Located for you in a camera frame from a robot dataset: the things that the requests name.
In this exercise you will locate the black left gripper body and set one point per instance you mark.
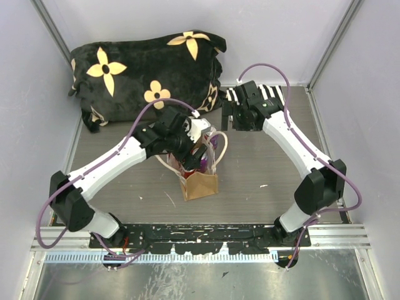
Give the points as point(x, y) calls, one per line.
point(182, 147)

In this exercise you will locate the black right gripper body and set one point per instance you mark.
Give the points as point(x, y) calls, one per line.
point(240, 120)

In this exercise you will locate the burlap watermelon canvas bag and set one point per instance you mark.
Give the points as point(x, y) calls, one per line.
point(199, 185)

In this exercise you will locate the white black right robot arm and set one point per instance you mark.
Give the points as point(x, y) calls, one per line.
point(321, 177)

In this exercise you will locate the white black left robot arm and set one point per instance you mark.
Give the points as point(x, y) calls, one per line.
point(173, 133)

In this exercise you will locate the black white striped cloth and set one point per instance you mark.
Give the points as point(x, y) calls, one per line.
point(267, 92)

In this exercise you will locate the black floral plush blanket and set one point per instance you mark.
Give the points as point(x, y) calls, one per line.
point(114, 81)

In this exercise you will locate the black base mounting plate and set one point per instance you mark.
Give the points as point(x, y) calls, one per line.
point(206, 238)

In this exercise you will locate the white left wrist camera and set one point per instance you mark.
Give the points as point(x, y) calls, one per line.
point(195, 126)

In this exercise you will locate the white slotted cable duct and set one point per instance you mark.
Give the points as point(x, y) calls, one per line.
point(222, 257)

